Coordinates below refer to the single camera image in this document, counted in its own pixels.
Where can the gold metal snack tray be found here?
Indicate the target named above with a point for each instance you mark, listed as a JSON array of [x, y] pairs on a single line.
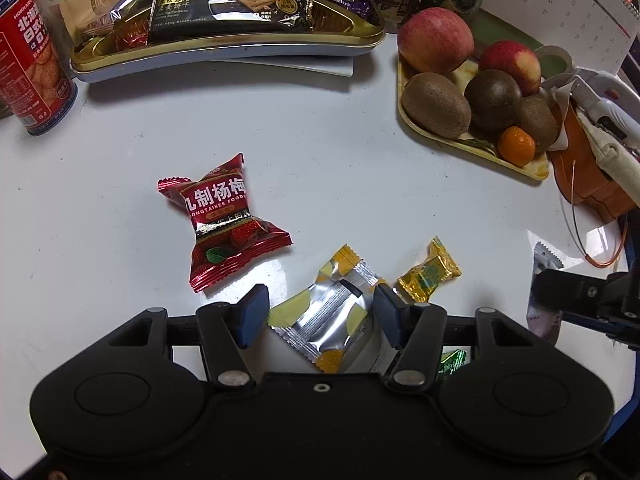
[[225, 55]]

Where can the white desk calendar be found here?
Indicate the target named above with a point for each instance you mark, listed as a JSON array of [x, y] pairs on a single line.
[[565, 5]]

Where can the dark passion fruit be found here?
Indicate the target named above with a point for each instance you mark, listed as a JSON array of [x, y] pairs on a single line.
[[492, 100]]

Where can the red biscuit can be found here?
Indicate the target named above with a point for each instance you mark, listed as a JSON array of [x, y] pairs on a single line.
[[30, 75]]

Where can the beige rolled cloth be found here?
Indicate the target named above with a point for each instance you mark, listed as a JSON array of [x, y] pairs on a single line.
[[617, 157]]

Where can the purple candy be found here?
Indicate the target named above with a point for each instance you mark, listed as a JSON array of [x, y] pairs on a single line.
[[345, 5]]

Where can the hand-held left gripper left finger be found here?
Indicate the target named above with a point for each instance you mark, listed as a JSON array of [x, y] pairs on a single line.
[[251, 316]]

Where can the red gold candy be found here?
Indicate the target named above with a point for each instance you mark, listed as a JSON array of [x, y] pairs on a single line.
[[131, 32]]

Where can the red bayberry snack packet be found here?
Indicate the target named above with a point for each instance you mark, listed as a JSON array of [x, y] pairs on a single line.
[[225, 220]]

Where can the large red apple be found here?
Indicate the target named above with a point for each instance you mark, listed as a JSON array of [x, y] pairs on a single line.
[[435, 40]]

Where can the silver yellow snack packet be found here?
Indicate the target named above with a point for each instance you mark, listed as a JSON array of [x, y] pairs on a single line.
[[325, 310]]

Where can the brown kiwi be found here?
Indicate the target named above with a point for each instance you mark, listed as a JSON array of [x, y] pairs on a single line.
[[539, 125], [435, 106]]

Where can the plain silver packet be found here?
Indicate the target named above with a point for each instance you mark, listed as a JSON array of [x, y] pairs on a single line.
[[542, 325]]

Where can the small mandarin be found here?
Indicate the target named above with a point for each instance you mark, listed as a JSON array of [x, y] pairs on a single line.
[[516, 146]]

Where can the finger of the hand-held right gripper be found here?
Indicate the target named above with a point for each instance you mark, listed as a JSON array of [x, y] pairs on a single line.
[[565, 291]]

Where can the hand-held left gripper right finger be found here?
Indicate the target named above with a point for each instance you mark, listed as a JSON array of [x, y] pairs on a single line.
[[389, 320]]

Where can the small red apple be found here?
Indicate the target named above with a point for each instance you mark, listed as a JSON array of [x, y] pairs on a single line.
[[512, 65]]

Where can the yellow fruit tray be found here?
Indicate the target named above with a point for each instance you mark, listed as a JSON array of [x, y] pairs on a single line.
[[530, 172]]

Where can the black cracker packet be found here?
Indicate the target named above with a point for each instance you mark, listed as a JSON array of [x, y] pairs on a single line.
[[225, 10]]

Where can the white neck fan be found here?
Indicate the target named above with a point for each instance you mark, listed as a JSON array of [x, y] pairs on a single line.
[[605, 102]]

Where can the green foil candy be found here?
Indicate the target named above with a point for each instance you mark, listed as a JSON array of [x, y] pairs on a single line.
[[452, 362]]

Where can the orange case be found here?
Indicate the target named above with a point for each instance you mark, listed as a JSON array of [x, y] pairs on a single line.
[[585, 180]]

